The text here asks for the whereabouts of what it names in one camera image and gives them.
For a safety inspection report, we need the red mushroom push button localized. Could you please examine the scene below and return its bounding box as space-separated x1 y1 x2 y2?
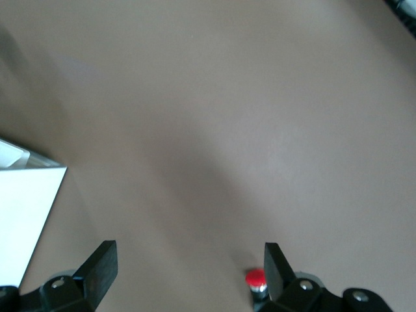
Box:
245 268 270 308

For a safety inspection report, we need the white drawer cabinet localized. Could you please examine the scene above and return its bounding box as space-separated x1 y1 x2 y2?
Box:
0 136 68 289

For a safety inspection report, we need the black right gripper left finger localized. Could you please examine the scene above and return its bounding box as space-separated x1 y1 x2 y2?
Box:
0 240 118 312

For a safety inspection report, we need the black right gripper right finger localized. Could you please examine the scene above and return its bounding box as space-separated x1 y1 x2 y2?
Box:
258 242 391 312

